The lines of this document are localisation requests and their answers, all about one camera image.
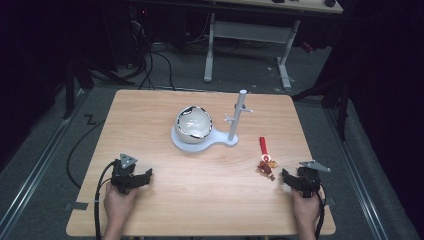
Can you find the person's left hand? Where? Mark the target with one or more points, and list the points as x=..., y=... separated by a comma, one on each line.
x=116, y=208

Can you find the black tape strip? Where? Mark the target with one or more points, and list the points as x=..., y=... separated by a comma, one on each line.
x=80, y=206

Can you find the black stand legs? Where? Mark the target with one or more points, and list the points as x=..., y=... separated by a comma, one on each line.
x=70, y=90
x=341, y=100

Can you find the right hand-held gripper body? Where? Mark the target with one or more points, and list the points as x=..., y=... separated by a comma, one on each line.
x=310, y=180

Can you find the desk with white frame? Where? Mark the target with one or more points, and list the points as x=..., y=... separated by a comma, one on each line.
x=253, y=33

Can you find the white stand with post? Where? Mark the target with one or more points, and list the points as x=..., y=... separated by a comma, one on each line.
x=213, y=140

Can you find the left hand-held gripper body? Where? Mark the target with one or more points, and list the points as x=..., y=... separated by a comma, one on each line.
x=122, y=175

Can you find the person's right hand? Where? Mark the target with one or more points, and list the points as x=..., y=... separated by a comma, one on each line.
x=306, y=211

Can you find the metal floor rail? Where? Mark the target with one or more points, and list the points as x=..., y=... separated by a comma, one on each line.
x=36, y=163
x=358, y=173

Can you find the black computer mouse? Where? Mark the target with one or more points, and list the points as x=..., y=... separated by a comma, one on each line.
x=330, y=2

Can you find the white egg-shaped bowl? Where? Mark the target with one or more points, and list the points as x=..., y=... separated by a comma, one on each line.
x=193, y=128

